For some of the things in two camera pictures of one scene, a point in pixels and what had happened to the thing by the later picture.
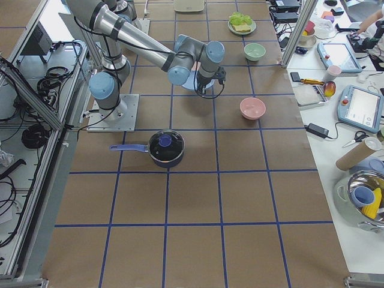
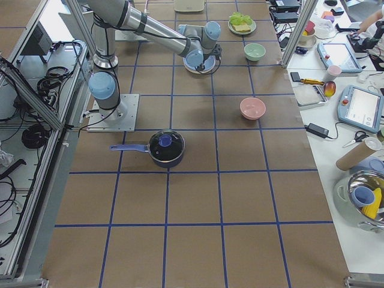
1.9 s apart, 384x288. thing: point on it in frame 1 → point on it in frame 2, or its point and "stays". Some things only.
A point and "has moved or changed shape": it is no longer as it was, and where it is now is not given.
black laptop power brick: (317, 130) stays
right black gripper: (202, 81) → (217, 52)
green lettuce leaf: (239, 18) stays
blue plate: (189, 83) has moved or changed shape
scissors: (357, 138) stays
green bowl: (254, 52) stays
